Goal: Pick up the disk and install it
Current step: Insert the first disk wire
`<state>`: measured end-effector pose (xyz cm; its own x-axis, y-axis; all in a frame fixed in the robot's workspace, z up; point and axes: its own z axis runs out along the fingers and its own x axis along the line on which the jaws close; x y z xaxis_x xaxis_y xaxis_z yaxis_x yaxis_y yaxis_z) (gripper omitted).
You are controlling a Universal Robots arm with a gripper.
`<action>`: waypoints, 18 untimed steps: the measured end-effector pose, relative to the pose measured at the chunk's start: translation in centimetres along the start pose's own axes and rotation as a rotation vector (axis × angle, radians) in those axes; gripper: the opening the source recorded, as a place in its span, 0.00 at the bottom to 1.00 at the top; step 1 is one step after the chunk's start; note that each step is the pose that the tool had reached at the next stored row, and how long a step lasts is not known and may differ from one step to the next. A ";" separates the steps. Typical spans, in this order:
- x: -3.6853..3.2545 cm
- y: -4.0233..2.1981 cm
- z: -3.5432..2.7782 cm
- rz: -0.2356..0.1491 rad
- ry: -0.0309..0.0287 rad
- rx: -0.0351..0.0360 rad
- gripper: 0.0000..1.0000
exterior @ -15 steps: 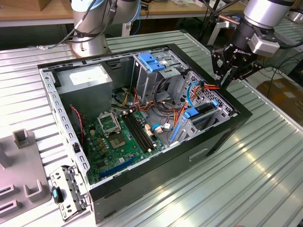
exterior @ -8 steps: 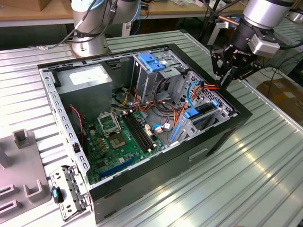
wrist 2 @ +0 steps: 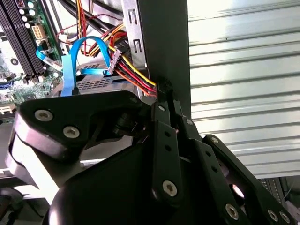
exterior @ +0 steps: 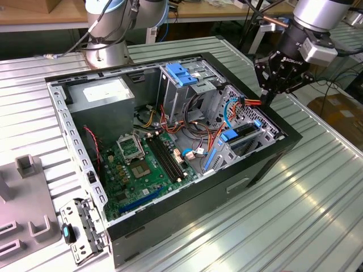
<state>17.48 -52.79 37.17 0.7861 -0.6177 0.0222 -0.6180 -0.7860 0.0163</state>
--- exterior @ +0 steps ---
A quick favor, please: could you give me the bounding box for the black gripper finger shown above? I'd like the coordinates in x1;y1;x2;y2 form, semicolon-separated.
254;55;273;106
268;70;315;106

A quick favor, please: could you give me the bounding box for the blue data wire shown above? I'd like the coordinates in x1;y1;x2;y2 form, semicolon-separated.
181;97;245;162

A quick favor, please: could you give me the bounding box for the hard disk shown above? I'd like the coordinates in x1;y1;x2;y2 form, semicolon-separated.
203;119;263;172

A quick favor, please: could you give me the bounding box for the grey metal disk bay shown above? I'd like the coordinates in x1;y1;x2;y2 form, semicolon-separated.
202;118;284;176

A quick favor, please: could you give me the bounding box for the large flat cardboard box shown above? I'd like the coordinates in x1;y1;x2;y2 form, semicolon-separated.
307;95;363;142

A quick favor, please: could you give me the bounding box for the metal slat side table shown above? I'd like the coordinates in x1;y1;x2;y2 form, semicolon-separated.
311;21;363;83

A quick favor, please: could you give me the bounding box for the wooden desk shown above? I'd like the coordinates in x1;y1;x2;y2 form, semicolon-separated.
167;0;296;54
0;0;89;33

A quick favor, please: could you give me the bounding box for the silver metal cylinder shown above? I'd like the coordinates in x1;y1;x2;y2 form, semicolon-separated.
350;11;363;28

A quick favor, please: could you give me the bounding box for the blue plastic cage latch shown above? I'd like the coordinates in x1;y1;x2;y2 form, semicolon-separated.
166;63;198;86

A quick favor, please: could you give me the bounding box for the grey metal drive cage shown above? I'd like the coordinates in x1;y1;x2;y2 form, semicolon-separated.
157;61;227;125

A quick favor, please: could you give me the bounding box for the black RAM slot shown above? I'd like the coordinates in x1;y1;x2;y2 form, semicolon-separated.
153;136;183;180
146;138;177;184
150;137;180;182
157;135;185;179

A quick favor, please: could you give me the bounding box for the CPU socket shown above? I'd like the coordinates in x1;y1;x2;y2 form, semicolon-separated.
130;160;151;180

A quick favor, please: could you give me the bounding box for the green motherboard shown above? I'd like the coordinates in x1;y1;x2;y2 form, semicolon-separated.
99;130;201;222

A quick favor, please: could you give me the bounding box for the black PC case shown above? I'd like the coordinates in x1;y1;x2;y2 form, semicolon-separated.
44;52;303;269

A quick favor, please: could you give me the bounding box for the grey power supply unit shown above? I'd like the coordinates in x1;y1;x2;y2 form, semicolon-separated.
66;78;136;145

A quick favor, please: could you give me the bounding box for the blue expansion slot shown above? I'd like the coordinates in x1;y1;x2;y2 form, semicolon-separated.
118;185;165;215

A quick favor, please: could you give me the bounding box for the black case fan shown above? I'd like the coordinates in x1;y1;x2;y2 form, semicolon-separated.
82;126;102;185

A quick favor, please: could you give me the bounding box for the small brown cardboard box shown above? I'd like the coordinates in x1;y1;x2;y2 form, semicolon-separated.
42;0;57;14

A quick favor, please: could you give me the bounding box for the grey parts rack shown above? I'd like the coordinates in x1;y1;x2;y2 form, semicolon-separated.
0;154;64;264

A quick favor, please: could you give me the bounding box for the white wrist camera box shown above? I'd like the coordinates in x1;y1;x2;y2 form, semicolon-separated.
299;36;339;67

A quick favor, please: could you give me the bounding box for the thin wire locking lever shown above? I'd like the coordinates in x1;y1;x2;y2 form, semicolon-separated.
135;133;147;158

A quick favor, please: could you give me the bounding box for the metal socket cover frame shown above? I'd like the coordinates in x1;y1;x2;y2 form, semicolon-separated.
116;134;146;164

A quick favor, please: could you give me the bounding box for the black cable with white tag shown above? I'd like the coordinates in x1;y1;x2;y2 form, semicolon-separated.
61;0;114;57

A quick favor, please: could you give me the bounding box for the grey cable with metal plug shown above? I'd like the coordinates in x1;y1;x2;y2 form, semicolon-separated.
33;53;62;60

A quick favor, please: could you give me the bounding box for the black blue bracket latch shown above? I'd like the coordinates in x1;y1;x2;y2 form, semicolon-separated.
61;223;77;244

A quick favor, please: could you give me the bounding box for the silver card retention bracket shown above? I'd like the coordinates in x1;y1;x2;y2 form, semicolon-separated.
58;198;110;266

